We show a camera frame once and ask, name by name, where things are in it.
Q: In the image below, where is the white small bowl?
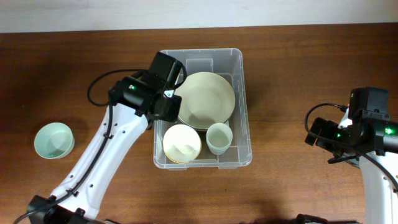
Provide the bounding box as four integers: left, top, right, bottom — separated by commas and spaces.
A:
162, 124, 201, 156

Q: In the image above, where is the large cream bowl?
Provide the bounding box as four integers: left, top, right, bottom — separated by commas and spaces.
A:
175, 72, 236, 130

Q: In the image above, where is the yellow small bowl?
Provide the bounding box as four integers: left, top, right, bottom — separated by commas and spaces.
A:
165, 151, 201, 164

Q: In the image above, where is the white plastic cup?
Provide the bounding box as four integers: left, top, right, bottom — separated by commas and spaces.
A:
206, 123, 233, 156

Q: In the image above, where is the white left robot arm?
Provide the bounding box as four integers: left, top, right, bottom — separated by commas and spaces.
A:
25, 77, 184, 223

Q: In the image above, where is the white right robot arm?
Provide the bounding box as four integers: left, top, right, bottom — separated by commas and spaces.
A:
305, 105, 397, 223

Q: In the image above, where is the clear plastic storage bin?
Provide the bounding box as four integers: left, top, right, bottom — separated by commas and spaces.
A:
154, 48, 252, 170

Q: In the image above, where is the mint green small bowl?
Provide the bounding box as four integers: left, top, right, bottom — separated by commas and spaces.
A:
34, 123, 75, 159

